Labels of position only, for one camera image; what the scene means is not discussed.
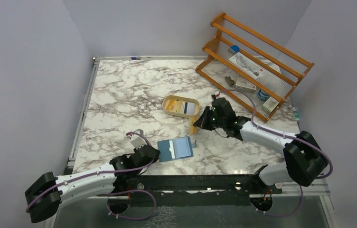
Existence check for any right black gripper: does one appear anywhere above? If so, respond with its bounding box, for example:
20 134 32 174
194 106 226 131

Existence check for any yellow orange card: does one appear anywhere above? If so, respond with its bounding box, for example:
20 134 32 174
188 115 197 135
166 99 183 113

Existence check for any light blue striped card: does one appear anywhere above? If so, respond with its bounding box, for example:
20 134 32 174
181 102 196 115

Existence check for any blue leather card holder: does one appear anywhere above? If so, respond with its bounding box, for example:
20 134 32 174
157 136 197 162

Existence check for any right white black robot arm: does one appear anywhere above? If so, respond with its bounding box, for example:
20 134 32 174
193 97 331 193

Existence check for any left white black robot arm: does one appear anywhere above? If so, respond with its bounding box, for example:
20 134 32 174
25 145 160 223

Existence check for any yellow oval tray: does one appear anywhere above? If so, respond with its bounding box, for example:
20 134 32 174
162 95 200 118

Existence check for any brown small figurine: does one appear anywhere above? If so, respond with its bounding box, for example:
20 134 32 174
225 76 235 87

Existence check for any small beige red box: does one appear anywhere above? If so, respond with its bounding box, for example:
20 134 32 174
234 78 256 94

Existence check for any blue white can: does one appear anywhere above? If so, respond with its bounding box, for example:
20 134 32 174
257 89 270 101

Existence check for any small green white box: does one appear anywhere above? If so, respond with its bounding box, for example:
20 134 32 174
262 97 280 114

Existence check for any long white printed box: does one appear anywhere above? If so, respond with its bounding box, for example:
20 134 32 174
228 52 266 80

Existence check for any orange wooden rack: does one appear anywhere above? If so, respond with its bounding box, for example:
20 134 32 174
196 12 314 122

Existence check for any blue grey eraser block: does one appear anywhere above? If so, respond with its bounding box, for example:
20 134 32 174
228 45 240 55

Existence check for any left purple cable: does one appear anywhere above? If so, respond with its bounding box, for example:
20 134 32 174
25 132 157 220

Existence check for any purple cable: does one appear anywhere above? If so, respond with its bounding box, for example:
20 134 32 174
25 132 157 220
216 89 334 218

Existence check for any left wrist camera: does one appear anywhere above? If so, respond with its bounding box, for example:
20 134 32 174
130 129 147 149

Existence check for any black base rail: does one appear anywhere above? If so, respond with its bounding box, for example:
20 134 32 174
109 174 282 207

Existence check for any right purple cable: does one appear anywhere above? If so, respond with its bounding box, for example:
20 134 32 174
216 89 334 218

